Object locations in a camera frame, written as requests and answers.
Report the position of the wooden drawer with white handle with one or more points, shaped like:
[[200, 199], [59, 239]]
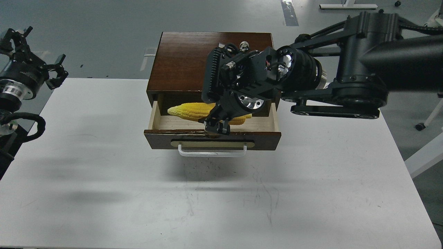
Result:
[[258, 133]]

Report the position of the dark wooden drawer cabinet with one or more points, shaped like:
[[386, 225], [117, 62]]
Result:
[[178, 70]]

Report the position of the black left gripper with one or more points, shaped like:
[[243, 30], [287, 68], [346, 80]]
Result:
[[23, 77]]

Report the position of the yellow corn cob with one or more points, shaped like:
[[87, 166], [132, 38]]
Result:
[[191, 111]]

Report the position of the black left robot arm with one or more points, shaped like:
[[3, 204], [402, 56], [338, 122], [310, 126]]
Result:
[[18, 127]]

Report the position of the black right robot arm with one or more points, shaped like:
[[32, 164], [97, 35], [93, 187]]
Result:
[[345, 70]]

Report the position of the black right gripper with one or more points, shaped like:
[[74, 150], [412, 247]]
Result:
[[237, 82]]

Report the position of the white office chair base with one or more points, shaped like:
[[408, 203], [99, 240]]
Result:
[[423, 125]]

